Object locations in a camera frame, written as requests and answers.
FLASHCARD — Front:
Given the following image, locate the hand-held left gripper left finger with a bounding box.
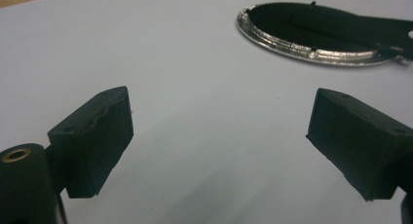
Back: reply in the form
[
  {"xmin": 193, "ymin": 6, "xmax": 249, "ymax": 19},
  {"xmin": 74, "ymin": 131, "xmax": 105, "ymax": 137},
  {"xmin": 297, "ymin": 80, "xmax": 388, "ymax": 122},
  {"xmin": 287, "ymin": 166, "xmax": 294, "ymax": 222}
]
[{"xmin": 47, "ymin": 86, "xmax": 135, "ymax": 200}]

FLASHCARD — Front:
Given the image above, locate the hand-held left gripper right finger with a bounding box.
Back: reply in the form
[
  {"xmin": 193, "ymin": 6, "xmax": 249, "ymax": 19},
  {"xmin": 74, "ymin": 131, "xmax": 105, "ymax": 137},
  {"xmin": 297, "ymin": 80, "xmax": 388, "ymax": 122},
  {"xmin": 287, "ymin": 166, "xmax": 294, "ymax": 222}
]
[{"xmin": 305, "ymin": 87, "xmax": 413, "ymax": 202}]

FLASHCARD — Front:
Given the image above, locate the oval silver pearl-rimmed frame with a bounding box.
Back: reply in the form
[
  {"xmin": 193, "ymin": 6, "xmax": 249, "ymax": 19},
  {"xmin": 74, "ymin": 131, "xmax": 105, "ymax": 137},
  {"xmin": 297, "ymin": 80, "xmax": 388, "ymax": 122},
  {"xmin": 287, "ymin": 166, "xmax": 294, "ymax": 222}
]
[{"xmin": 236, "ymin": 0, "xmax": 413, "ymax": 68}]

